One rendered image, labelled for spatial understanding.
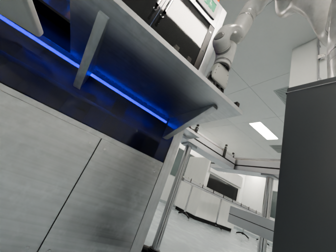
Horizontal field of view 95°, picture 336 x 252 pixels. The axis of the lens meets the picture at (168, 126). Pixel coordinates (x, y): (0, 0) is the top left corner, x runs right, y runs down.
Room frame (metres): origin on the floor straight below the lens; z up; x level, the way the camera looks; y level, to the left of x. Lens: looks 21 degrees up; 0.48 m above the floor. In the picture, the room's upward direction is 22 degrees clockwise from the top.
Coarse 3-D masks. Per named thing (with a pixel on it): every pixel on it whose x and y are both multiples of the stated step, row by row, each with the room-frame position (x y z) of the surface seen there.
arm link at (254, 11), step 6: (252, 0) 0.48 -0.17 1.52; (258, 0) 0.47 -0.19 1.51; (264, 0) 0.46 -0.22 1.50; (246, 6) 0.50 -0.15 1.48; (252, 6) 0.49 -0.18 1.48; (258, 6) 0.49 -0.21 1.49; (264, 6) 0.48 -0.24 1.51; (240, 12) 0.52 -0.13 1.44; (252, 12) 0.49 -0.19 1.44; (258, 12) 0.51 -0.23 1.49
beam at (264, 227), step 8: (232, 208) 1.29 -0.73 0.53; (232, 216) 1.28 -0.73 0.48; (240, 216) 1.22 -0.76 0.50; (248, 216) 1.17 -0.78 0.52; (256, 216) 1.12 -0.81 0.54; (240, 224) 1.21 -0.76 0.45; (248, 224) 1.16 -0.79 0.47; (256, 224) 1.12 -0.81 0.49; (264, 224) 1.07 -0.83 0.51; (272, 224) 1.03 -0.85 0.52; (256, 232) 1.11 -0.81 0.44; (264, 232) 1.07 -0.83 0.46; (272, 232) 1.03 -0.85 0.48; (272, 240) 1.02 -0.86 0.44
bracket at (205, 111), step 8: (192, 112) 0.66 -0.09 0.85; (200, 112) 0.60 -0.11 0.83; (208, 112) 0.59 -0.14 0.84; (176, 120) 0.77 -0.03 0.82; (184, 120) 0.70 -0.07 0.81; (192, 120) 0.66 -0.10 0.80; (168, 128) 0.82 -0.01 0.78; (176, 128) 0.74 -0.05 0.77; (184, 128) 0.73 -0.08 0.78; (168, 136) 0.82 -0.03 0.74
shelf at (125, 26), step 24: (72, 0) 0.34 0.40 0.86; (96, 0) 0.31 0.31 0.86; (120, 0) 0.29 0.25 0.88; (72, 24) 0.43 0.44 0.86; (120, 24) 0.35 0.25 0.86; (144, 24) 0.33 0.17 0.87; (72, 48) 0.56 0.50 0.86; (120, 48) 0.45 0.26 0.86; (144, 48) 0.40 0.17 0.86; (168, 48) 0.37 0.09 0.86; (120, 72) 0.59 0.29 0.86; (144, 72) 0.53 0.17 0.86; (168, 72) 0.47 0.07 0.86; (192, 72) 0.42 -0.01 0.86; (144, 96) 0.72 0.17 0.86; (168, 96) 0.63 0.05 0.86; (192, 96) 0.56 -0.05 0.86; (216, 96) 0.50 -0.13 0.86
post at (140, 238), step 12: (216, 24) 0.89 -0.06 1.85; (204, 60) 0.89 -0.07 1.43; (204, 72) 0.91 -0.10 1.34; (180, 132) 0.90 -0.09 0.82; (168, 156) 0.89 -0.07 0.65; (168, 168) 0.90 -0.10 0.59; (156, 180) 0.89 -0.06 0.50; (156, 192) 0.90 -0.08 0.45; (156, 204) 0.91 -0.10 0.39; (144, 216) 0.89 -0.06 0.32; (144, 228) 0.90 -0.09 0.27; (144, 240) 0.91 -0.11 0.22
